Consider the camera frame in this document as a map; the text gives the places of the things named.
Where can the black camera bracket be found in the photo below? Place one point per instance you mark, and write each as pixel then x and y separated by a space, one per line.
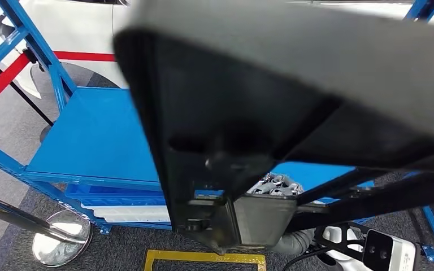
pixel 336 241

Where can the black plastic frame part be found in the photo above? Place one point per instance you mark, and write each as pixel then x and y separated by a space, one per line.
pixel 239 93

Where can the blue plastic bin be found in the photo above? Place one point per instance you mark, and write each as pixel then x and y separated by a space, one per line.
pixel 119 192

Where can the belt barrier post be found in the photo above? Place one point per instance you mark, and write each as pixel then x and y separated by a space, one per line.
pixel 31 56

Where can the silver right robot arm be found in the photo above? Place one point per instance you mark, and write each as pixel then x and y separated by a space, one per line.
pixel 293 243

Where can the white plastic bin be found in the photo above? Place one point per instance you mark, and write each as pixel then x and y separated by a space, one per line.
pixel 138 220
pixel 134 212

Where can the white car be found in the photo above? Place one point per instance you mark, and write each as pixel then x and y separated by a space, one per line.
pixel 82 26

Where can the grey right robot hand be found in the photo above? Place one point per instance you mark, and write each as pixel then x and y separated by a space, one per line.
pixel 277 187

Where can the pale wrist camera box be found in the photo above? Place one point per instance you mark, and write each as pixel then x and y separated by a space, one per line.
pixel 400 254

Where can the chrome stanchion post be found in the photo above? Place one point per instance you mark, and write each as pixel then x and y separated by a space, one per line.
pixel 63 243

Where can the red barrier belt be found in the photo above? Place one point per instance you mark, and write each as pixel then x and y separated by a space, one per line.
pixel 86 56
pixel 0 84

